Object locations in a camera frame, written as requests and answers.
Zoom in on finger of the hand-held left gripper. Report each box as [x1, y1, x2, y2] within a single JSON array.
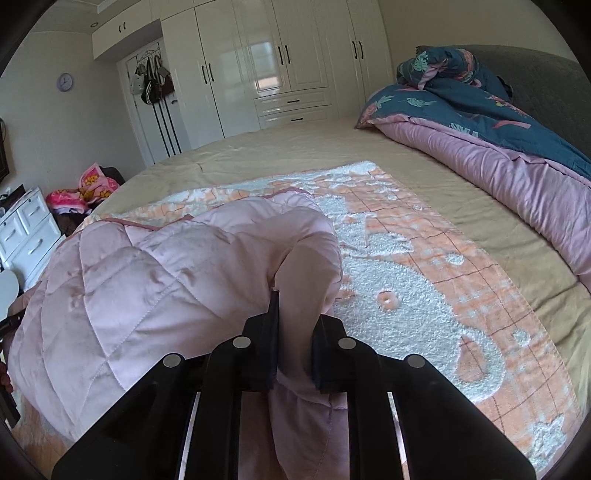
[[0, 313, 25, 337]]

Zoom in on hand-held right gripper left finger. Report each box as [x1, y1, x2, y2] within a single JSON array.
[[51, 290, 281, 480]]

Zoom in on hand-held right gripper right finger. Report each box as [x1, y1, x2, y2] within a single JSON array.
[[311, 314, 539, 480]]

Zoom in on pink quilted jacket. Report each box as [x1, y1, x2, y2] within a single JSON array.
[[9, 189, 352, 480]]

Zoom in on white round board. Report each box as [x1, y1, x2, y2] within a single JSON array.
[[0, 270, 21, 315]]

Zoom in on white drawer dresser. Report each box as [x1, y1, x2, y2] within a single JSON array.
[[0, 185, 65, 282]]

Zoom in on orange and white fleece blanket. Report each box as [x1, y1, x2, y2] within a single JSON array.
[[14, 159, 580, 480]]

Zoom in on dark chair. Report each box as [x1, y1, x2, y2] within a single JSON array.
[[51, 166, 125, 236]]

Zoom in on pink floral cloth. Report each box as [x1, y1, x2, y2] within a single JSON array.
[[46, 162, 121, 215]]

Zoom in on bed with beige sheet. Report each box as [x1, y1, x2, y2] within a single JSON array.
[[0, 115, 591, 480]]

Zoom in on blue and pink floral duvet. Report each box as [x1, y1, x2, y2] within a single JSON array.
[[355, 46, 591, 291]]

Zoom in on brown hanging bag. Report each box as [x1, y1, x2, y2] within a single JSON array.
[[157, 59, 175, 95]]

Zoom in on white hanging bag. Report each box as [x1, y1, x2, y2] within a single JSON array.
[[130, 62, 147, 97]]

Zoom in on black striped hanging bag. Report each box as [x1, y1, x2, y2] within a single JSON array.
[[141, 60, 161, 107]]

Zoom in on white glossy wardrobe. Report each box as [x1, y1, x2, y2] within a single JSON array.
[[91, 0, 395, 167]]

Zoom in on grey padded headboard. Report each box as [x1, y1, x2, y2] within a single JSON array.
[[443, 45, 591, 158]]

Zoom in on dark wall screen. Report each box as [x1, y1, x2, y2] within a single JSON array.
[[0, 117, 10, 183]]

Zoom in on black hanging straps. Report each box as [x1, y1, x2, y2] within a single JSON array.
[[152, 99, 182, 157]]

